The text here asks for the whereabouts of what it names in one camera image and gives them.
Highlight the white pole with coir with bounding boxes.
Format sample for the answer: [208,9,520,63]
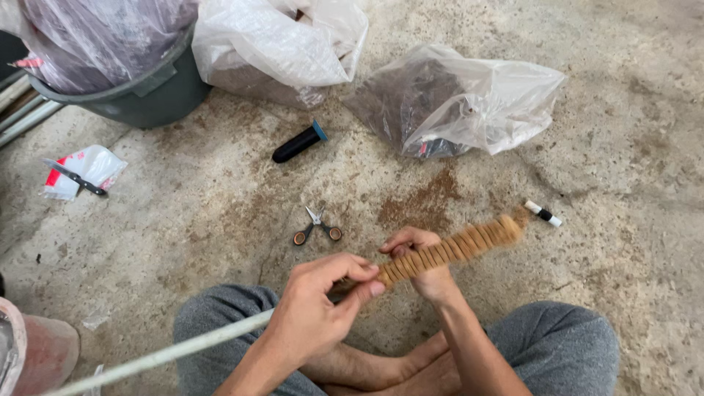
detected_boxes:
[43,213,524,396]

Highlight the person's bare foot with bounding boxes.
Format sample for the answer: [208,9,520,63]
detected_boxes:
[300,330,450,392]
[323,352,464,396]

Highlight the person's left hand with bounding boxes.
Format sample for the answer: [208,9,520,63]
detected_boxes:
[267,252,387,368]

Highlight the clear plastic bag in bucket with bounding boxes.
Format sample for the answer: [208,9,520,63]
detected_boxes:
[0,0,200,95]

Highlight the small clear plastic scrap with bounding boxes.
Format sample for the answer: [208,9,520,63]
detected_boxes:
[82,308,111,331]

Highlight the person's grey trousers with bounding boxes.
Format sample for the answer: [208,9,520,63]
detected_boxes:
[173,284,620,396]

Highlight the white and black marker pen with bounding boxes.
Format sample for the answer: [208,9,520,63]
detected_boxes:
[524,200,564,228]

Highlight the grey metal pipe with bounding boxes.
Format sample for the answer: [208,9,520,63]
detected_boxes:
[0,100,65,148]
[0,74,32,112]
[0,93,46,133]

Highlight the small orange-handled scissors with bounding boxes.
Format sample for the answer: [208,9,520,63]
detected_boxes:
[293,206,343,246]

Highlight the brown coir dust patch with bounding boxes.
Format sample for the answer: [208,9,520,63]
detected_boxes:
[377,168,464,233]

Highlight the clear plastic bag of coir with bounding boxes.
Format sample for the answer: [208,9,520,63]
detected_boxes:
[342,44,568,160]

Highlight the black-handled knife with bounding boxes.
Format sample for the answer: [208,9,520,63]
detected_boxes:
[41,158,108,197]

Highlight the white red plastic packet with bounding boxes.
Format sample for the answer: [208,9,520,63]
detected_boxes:
[42,144,128,202]

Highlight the grey plastic bucket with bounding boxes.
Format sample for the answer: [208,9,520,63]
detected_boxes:
[27,22,213,130]

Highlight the pink plastic container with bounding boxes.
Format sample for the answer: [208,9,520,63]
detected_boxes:
[0,297,81,396]

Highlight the white woven sack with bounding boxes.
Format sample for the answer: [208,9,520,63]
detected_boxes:
[191,0,370,110]

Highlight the black cylinder with blue cap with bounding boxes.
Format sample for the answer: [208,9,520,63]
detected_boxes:
[272,120,329,164]

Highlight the person's right hand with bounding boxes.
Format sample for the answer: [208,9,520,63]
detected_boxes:
[379,226,461,307]

